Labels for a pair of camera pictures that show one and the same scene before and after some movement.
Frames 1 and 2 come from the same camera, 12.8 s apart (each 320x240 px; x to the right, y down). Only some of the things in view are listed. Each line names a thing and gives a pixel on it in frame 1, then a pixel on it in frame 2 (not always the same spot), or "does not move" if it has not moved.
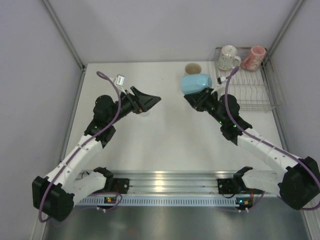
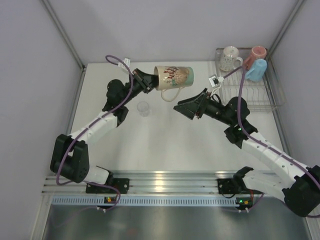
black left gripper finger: x=146 y=101 -> x=153 y=79
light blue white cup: x=190 y=83 -> x=257 y=73
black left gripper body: x=128 y=104 -> x=139 y=84
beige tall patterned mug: x=193 y=68 -> x=171 y=79
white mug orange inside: x=227 y=57 does not move
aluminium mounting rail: x=174 y=182 does not move
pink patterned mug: x=253 y=62 does not move
